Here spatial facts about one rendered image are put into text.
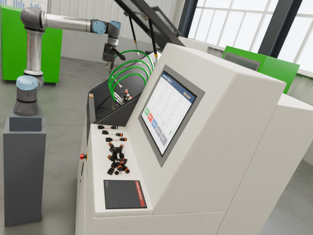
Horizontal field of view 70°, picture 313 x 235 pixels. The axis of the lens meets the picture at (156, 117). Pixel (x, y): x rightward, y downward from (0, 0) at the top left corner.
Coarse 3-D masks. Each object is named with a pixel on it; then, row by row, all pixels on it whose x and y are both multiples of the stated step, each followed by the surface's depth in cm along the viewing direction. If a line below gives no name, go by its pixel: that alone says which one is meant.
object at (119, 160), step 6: (108, 144) 116; (114, 150) 110; (120, 150) 112; (108, 156) 108; (114, 156) 107; (120, 156) 109; (114, 162) 104; (120, 162) 103; (126, 162) 109; (114, 168) 101; (120, 168) 100; (126, 168) 102
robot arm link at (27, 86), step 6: (18, 78) 138; (24, 78) 140; (30, 78) 142; (18, 84) 137; (24, 84) 136; (30, 84) 138; (36, 84) 142; (18, 90) 138; (24, 90) 138; (30, 90) 139; (36, 90) 144; (18, 96) 140; (24, 96) 139; (30, 96) 141; (36, 96) 145
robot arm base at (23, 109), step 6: (18, 102) 141; (24, 102) 141; (30, 102) 142; (36, 102) 148; (18, 108) 142; (24, 108) 141; (30, 108) 143; (36, 108) 147; (18, 114) 142; (24, 114) 142; (30, 114) 144; (36, 114) 148
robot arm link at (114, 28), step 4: (112, 20) 149; (112, 24) 147; (116, 24) 147; (120, 24) 149; (108, 28) 147; (112, 28) 148; (116, 28) 148; (120, 28) 151; (108, 32) 149; (112, 32) 149; (116, 32) 149; (108, 36) 152; (112, 36) 150; (116, 36) 151
